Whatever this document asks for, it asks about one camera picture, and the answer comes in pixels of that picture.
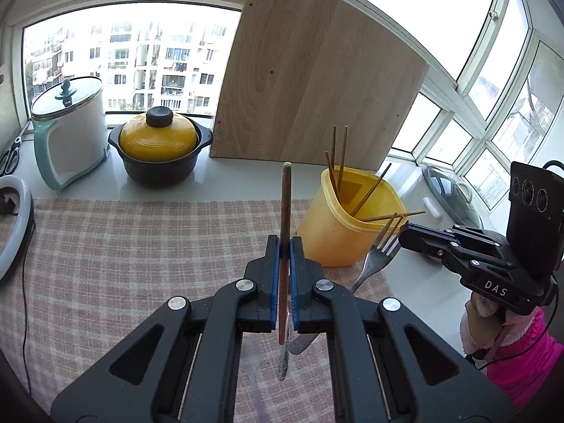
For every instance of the silver metal fork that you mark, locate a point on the silver metal fork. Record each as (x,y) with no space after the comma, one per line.
(372,266)

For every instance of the yellow plastic container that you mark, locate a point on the yellow plastic container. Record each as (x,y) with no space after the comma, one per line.
(335,233)

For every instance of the white framed window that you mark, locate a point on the white framed window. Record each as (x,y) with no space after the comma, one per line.
(132,57)
(493,75)

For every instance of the plain silver utensil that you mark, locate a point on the plain silver utensil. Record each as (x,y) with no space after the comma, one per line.
(302,343)

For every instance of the black ceramic pot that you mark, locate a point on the black ceramic pot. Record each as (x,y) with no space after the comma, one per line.
(158,169)

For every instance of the person's right forearm pink sleeve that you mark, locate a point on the person's right forearm pink sleeve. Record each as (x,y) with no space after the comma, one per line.
(524,352)

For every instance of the patterned silver utensil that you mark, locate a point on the patterned silver utensil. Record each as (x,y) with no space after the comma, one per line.
(283,363)

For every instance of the grey glass pot lid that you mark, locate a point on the grey glass pot lid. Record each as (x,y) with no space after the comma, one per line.
(458,198)

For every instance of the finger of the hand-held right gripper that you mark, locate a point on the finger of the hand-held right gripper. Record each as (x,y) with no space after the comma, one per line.
(423,240)

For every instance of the white teal electric kettle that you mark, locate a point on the white teal electric kettle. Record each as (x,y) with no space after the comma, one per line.
(75,141)

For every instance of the person's right hand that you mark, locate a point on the person's right hand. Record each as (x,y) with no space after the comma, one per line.
(482,306)

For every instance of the yellow pot lid black knob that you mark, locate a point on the yellow pot lid black knob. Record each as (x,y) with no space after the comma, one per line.
(154,141)

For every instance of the beige cutting board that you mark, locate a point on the beige cutting board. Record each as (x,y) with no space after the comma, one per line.
(8,105)

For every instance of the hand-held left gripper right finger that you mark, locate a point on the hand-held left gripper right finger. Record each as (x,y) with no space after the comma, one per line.
(296,282)

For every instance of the pink checked table cloth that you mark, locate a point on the pink checked table cloth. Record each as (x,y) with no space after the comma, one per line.
(132,255)

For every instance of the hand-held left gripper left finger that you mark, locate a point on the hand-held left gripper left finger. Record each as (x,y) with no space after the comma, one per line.
(274,282)

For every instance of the large light wooden board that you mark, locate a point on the large light wooden board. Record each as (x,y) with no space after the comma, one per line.
(308,75)

